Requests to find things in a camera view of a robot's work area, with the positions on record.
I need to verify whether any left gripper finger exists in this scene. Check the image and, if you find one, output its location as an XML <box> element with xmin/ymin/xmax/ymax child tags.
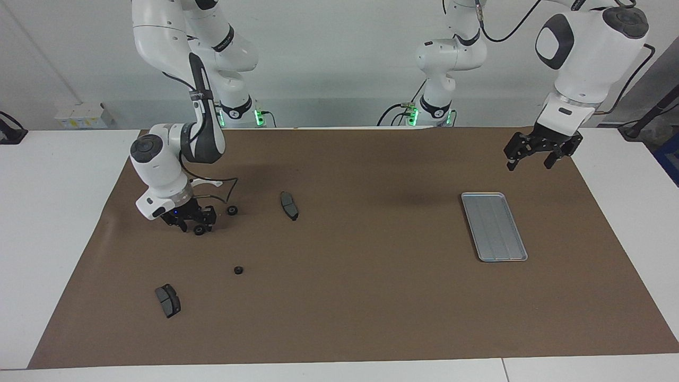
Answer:
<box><xmin>544</xmin><ymin>133</ymin><xmax>584</xmax><ymax>170</ymax></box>
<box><xmin>504</xmin><ymin>132</ymin><xmax>537</xmax><ymax>172</ymax></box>

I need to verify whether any silver metal tray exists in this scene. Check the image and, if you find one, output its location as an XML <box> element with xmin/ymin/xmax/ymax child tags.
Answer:
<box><xmin>461</xmin><ymin>192</ymin><xmax>529</xmax><ymax>263</ymax></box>

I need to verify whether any short grey brake pad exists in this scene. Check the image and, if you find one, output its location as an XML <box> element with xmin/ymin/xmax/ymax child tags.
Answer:
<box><xmin>155</xmin><ymin>284</ymin><xmax>181</xmax><ymax>319</ymax></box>

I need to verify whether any long grey brake pad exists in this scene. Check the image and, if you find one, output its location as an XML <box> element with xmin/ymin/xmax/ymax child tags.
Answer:
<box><xmin>280</xmin><ymin>192</ymin><xmax>299</xmax><ymax>221</ymax></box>

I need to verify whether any black stand pole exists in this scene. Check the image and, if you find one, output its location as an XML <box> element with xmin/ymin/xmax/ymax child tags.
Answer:
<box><xmin>618</xmin><ymin>98</ymin><xmax>679</xmax><ymax>141</ymax></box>

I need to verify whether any blue crate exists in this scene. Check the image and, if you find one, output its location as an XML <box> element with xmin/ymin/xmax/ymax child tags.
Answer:
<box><xmin>654</xmin><ymin>133</ymin><xmax>679</xmax><ymax>187</ymax></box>

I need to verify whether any brown table mat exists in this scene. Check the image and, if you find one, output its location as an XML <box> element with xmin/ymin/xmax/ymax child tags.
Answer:
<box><xmin>28</xmin><ymin>126</ymin><xmax>679</xmax><ymax>370</ymax></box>

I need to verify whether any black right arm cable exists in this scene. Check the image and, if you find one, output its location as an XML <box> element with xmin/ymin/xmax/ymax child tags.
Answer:
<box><xmin>159</xmin><ymin>69</ymin><xmax>239</xmax><ymax>205</ymax></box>

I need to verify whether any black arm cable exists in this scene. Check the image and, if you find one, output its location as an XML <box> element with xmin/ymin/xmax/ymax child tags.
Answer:
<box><xmin>159</xmin><ymin>69</ymin><xmax>239</xmax><ymax>205</ymax></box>
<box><xmin>475</xmin><ymin>0</ymin><xmax>657</xmax><ymax>115</ymax></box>

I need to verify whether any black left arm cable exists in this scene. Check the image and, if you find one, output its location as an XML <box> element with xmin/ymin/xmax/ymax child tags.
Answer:
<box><xmin>475</xmin><ymin>0</ymin><xmax>657</xmax><ymax>115</ymax></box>

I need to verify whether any black base cable bundle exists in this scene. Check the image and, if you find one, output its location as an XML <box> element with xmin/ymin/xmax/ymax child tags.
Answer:
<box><xmin>378</xmin><ymin>80</ymin><xmax>425</xmax><ymax>127</ymax></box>

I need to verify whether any white wall box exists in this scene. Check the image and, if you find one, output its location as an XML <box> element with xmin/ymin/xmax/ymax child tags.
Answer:
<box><xmin>55</xmin><ymin>102</ymin><xmax>115</xmax><ymax>129</ymax></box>

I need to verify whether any black clamp mount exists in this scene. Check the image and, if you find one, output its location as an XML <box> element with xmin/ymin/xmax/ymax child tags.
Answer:
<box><xmin>0</xmin><ymin>111</ymin><xmax>28</xmax><ymax>145</ymax></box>

